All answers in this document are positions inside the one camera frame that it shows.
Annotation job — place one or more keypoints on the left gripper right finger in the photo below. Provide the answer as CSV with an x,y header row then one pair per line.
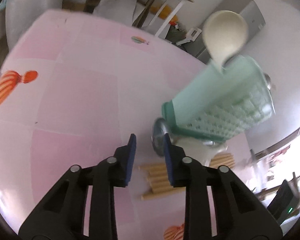
x,y
218,203

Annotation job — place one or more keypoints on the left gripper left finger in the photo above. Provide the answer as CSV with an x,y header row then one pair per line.
x,y
80,205

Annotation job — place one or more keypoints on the metal ladle spoon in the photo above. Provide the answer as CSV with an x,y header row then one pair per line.
x,y
160,128

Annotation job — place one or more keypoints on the white plastic rice spoon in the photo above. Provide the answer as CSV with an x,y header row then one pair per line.
x,y
224,34

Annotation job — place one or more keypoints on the mint green utensil holder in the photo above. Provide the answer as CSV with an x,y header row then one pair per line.
x,y
218,105

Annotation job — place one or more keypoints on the pink patterned tablecloth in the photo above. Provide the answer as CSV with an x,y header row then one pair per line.
x,y
98,82

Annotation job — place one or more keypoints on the silver refrigerator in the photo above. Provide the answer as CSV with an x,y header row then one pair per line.
x,y
248,9

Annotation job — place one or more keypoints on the yellow plastic bag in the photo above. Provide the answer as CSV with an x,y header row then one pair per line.
x,y
164,13

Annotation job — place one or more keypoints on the white side table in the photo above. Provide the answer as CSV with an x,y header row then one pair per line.
x,y
165,7

